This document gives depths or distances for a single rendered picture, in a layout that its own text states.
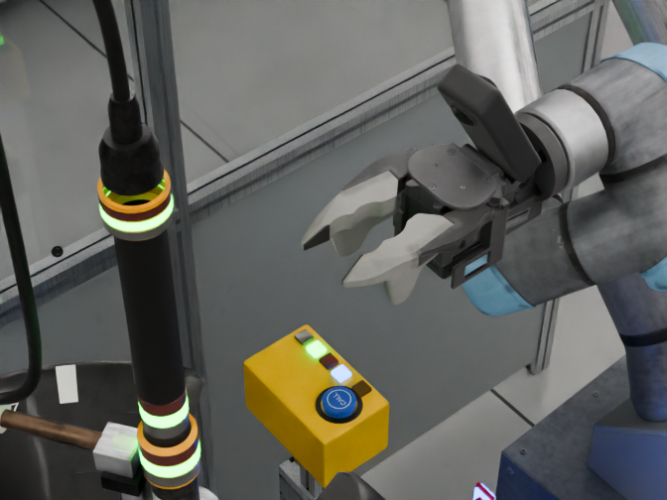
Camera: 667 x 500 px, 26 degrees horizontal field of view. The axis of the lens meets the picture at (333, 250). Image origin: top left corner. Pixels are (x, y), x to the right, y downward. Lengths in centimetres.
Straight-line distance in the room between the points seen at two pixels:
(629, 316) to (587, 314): 167
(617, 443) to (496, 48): 54
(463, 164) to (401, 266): 11
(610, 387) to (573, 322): 141
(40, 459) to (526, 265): 45
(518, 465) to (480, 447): 126
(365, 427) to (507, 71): 54
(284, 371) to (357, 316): 78
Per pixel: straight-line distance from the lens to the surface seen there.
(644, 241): 120
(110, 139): 84
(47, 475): 129
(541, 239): 122
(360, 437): 171
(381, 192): 107
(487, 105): 102
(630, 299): 159
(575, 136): 113
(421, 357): 274
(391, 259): 102
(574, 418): 180
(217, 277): 218
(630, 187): 119
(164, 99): 190
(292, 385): 171
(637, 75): 118
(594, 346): 321
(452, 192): 107
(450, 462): 298
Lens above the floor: 241
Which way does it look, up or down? 46 degrees down
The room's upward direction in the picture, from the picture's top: straight up
